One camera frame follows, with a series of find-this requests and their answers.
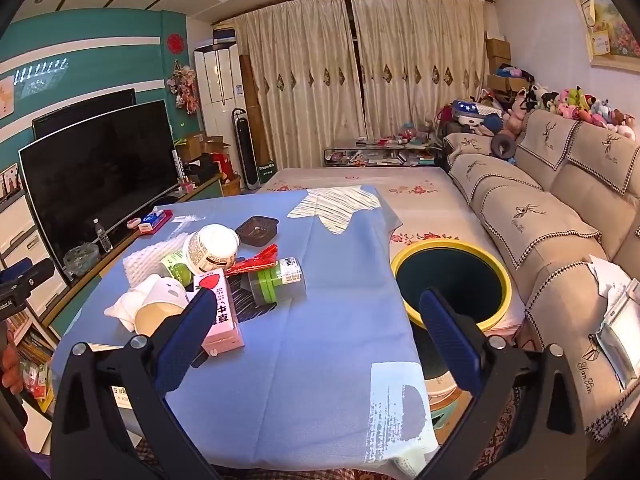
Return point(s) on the red wrapper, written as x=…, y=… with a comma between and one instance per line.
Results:
x=255, y=262

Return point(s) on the open cardboard box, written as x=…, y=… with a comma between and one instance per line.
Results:
x=505, y=82

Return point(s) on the low shelf with clutter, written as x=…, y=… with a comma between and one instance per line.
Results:
x=380, y=155

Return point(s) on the yellow rimmed dark bin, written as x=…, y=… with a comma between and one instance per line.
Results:
x=452, y=280

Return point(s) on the person's left hand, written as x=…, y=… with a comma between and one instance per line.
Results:
x=11, y=370

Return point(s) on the blue star print tablecloth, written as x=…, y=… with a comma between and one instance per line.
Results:
x=310, y=320

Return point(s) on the black flat television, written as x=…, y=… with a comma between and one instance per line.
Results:
x=75, y=115

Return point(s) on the blue star plush pillow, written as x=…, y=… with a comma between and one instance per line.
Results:
x=470, y=110

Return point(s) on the large curved black television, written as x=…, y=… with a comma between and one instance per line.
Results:
x=95, y=175

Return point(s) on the white bucket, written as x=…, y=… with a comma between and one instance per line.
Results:
x=440, y=390

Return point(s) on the green label box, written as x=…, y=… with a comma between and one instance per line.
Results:
x=265, y=172

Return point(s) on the brown open carton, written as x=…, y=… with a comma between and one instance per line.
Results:
x=215, y=147
x=190, y=146

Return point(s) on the green printed cup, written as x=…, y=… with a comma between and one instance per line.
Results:
x=177, y=267

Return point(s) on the patterned rug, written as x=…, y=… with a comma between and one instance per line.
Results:
x=505, y=435

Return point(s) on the white tissue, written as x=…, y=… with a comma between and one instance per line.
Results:
x=145, y=300

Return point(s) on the floral bed sheet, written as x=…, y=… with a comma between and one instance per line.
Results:
x=360, y=180

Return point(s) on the black tower fan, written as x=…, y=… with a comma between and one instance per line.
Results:
x=239, y=150

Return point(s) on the wicker basket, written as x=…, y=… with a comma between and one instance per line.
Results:
x=230, y=185

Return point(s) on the green plastic stool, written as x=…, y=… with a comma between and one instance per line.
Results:
x=440, y=412

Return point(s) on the glass ashtray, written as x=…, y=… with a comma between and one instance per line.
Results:
x=80, y=258

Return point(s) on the clear water bottle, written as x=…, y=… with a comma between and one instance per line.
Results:
x=103, y=236

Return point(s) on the clear jar with green lid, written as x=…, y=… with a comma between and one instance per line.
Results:
x=280, y=280

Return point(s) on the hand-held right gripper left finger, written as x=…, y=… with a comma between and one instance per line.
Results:
x=192, y=330

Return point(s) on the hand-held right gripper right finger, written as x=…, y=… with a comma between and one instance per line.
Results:
x=445, y=330

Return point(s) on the green wooden television cabinet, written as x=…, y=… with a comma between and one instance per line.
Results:
x=200, y=192

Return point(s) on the white loose papers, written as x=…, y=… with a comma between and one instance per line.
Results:
x=605, y=280

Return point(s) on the white standing air conditioner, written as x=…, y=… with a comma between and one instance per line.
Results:
x=217, y=85

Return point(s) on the beige deer print sofa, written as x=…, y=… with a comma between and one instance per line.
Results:
x=575, y=200

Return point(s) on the white round tub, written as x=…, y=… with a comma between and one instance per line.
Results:
x=212, y=250

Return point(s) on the row of colourful books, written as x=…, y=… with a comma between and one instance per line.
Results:
x=35, y=350

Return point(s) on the row of plush toys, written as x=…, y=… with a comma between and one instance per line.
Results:
x=575, y=102

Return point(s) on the brown rolled mat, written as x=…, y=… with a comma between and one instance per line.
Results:
x=255, y=110

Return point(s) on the beige patterned curtain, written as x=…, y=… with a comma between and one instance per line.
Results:
x=420, y=60
x=295, y=85

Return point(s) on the framed flower painting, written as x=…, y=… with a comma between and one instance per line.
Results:
x=620, y=30

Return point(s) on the white foam sheet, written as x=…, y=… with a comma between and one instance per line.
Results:
x=145, y=260

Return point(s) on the beige paper cup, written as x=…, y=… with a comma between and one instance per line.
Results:
x=155, y=317

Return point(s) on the blue box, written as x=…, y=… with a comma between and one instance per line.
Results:
x=225, y=36

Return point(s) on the white drawer unit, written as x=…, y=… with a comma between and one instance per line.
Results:
x=15, y=225

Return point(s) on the stack of plastic folders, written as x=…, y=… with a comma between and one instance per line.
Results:
x=622, y=340

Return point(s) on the red bag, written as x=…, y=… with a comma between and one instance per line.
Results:
x=222, y=162

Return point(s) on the grey neck pillow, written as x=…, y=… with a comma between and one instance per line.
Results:
x=502, y=142

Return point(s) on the artificial flower decoration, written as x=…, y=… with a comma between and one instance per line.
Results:
x=182, y=85

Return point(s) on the red round paper decoration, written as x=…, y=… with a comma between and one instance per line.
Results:
x=174, y=42

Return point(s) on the pink milk carton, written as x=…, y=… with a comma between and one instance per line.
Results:
x=222, y=310

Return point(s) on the black plastic tray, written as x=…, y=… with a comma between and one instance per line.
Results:
x=256, y=230

